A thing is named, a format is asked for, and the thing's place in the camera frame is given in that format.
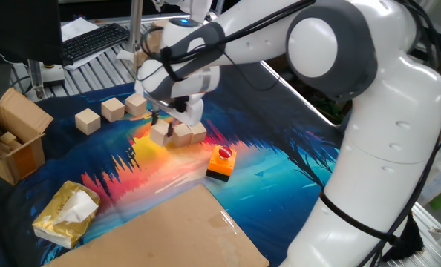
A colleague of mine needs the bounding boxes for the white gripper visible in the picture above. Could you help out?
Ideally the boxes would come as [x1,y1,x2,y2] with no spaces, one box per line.
[134,79,206,139]

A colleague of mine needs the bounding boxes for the metal wrist mounting plate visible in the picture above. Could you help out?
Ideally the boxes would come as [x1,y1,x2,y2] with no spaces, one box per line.
[143,91,181,113]

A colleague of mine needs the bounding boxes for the orange emergency stop button box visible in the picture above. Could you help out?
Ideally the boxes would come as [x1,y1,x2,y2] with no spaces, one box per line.
[205,144,238,183]

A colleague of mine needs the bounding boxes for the black keyboard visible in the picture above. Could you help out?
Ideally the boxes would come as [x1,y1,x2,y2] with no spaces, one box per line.
[62,22,131,67]

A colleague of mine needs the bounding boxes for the flat brown cardboard sheet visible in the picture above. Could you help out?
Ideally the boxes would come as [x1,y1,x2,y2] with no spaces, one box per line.
[42,183,270,267]

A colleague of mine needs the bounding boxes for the white stand base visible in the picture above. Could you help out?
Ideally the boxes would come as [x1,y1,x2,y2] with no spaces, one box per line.
[41,65,66,88]

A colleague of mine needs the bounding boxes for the white paper sheets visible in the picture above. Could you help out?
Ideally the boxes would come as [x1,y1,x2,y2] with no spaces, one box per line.
[59,16,108,71]

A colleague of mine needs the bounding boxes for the colourful forest print mat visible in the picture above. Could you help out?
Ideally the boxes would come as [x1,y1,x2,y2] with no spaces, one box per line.
[0,61,344,267]

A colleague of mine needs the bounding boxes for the gold tissue pack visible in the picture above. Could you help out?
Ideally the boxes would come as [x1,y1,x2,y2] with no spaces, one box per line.
[32,180,102,249]

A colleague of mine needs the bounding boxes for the open cardboard box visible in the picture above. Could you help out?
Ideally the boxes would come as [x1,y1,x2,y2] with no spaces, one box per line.
[0,87,55,186]

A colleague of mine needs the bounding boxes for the wooden pieces inside box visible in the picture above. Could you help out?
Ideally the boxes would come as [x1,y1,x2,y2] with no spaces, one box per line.
[0,131,20,148]

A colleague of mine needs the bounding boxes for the black monitor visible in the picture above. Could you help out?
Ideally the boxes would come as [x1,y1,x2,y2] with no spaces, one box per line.
[0,0,65,67]

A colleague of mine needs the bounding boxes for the black fuzzy bag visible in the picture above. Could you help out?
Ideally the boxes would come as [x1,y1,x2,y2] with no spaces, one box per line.
[382,211,425,263]

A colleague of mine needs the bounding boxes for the tall aluminium profile post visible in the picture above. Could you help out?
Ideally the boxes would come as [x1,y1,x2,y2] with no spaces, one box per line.
[125,0,145,53]

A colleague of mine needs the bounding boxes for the short aluminium profile post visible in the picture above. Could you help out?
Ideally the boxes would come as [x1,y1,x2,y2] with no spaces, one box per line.
[26,59,46,102]

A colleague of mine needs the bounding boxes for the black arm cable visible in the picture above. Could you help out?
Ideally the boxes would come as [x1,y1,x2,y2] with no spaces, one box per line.
[138,0,441,267]

